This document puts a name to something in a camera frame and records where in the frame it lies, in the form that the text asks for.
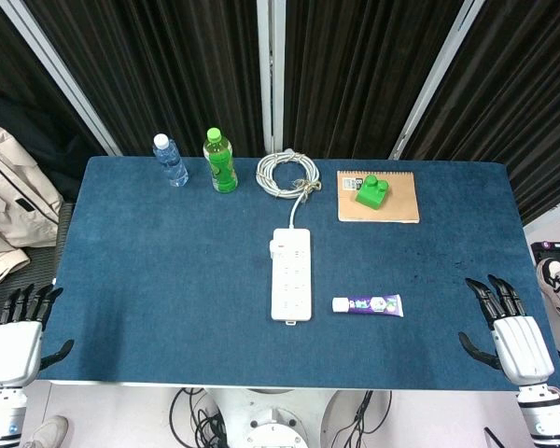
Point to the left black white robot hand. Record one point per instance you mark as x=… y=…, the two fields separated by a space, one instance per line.
x=14 y=350

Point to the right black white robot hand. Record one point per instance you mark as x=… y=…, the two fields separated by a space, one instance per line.
x=522 y=350

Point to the white power strip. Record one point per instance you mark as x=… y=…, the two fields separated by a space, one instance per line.
x=291 y=284

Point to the white plug adapter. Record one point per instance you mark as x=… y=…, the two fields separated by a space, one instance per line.
x=274 y=249

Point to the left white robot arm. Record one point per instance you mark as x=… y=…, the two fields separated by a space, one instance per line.
x=2 y=415

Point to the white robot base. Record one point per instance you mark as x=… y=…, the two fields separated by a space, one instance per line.
x=280 y=420

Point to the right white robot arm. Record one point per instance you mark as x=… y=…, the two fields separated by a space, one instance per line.
x=543 y=415

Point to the black white sneaker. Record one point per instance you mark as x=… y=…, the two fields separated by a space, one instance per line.
x=557 y=284

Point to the grey shoe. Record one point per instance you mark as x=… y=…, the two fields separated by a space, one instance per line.
x=49 y=431

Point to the beige jacket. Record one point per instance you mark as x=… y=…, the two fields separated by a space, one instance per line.
x=14 y=200

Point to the purple toothpaste tube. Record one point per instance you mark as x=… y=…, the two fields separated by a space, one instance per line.
x=373 y=305

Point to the blue table cloth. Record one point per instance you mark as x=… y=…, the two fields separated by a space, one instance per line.
x=168 y=280

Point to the brown spiral notebook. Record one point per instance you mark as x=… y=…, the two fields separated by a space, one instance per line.
x=401 y=205

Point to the green toy building block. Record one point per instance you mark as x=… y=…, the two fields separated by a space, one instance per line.
x=371 y=196

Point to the clear water bottle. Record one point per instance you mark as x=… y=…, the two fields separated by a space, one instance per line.
x=172 y=163

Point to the green drink bottle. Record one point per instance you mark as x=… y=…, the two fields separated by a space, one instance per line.
x=220 y=165

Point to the black curtain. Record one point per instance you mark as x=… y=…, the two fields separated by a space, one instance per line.
x=177 y=60

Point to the white frame post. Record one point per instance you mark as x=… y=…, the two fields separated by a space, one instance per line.
x=60 y=79
x=434 y=84
x=270 y=70

